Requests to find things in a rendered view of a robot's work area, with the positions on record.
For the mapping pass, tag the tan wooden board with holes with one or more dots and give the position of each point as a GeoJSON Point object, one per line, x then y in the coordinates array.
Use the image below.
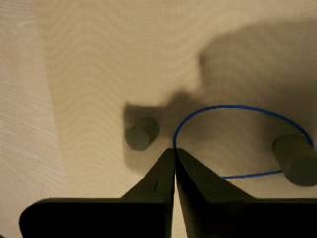
{"type": "Point", "coordinates": [130, 71]}

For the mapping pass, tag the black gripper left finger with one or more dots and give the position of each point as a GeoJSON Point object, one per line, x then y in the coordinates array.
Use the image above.
{"type": "Point", "coordinates": [145, 211]}

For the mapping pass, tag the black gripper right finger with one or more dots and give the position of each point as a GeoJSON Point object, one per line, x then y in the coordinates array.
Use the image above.
{"type": "Point", "coordinates": [210, 208]}

